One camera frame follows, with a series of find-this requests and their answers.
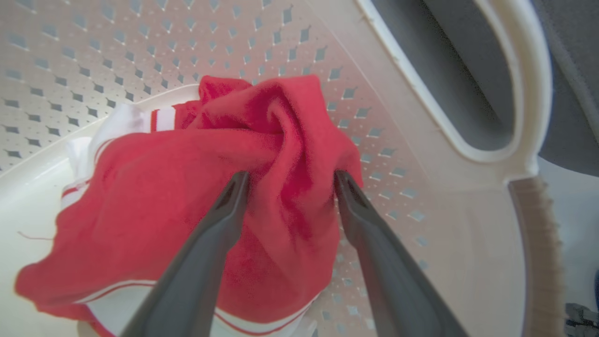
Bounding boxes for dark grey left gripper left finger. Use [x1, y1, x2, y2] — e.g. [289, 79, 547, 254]
[119, 171, 251, 337]

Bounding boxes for white perforated laundry basket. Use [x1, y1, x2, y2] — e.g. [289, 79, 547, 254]
[0, 0, 567, 337]

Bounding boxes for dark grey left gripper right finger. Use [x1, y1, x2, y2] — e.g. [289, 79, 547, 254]
[333, 169, 468, 337]

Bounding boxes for red cloth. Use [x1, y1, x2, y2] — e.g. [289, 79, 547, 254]
[14, 75, 365, 337]

